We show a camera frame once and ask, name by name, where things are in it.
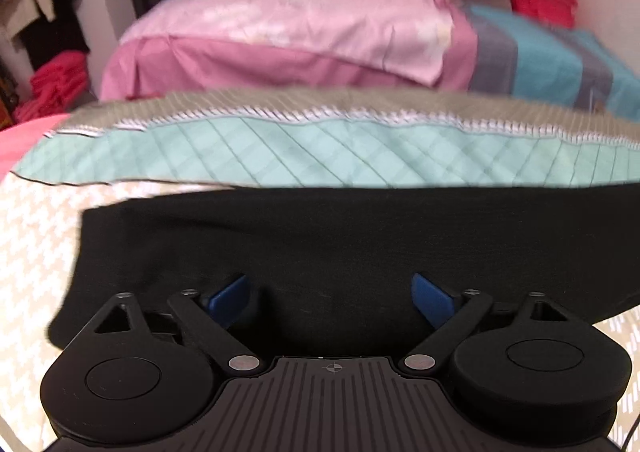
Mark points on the black pants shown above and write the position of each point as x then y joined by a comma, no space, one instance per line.
325,242

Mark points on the stack of red folded clothes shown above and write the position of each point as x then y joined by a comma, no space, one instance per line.
55,82

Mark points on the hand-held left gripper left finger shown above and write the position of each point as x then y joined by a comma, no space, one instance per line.
227,303

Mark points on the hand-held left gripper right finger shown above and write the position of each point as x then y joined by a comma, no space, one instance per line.
430,301

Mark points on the pink bedsheet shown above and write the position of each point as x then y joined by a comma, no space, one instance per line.
32,142

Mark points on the teal white patterned quilt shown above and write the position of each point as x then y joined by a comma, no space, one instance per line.
300,155

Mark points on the teal grey striped blanket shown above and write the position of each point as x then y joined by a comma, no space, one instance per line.
545,62

